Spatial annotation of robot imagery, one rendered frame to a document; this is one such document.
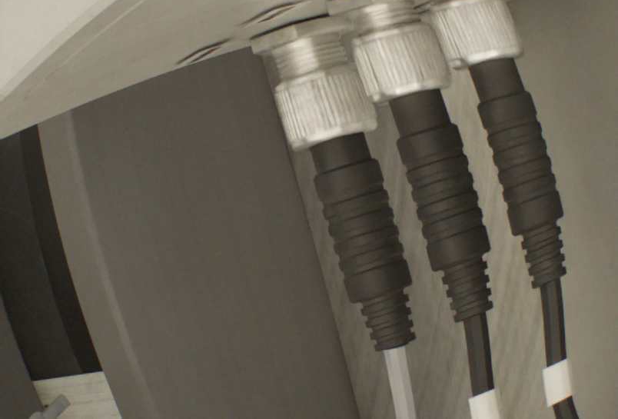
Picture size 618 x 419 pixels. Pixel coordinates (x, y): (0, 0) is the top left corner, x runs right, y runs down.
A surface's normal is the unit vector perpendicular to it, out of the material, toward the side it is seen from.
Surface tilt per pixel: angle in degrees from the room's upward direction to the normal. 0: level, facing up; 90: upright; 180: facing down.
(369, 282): 55
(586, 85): 90
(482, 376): 51
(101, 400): 27
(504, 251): 90
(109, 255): 46
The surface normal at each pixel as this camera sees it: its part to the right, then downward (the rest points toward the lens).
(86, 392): 0.29, -0.42
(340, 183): -0.29, 0.04
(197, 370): 0.39, -0.04
